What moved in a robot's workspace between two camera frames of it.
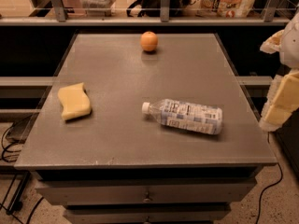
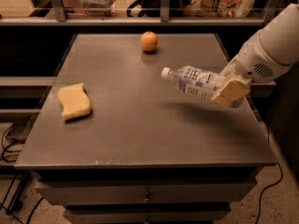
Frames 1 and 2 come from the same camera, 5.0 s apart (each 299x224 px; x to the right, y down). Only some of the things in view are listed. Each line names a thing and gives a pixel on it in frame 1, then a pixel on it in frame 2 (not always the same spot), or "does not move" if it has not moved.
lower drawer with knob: x=149 y=213 does not move
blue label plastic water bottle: x=186 y=116 -> x=196 y=82
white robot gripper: x=291 y=49 -> x=253 y=60
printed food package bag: x=229 y=1 does not move
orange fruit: x=149 y=41 does not move
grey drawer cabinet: x=119 y=164 does not move
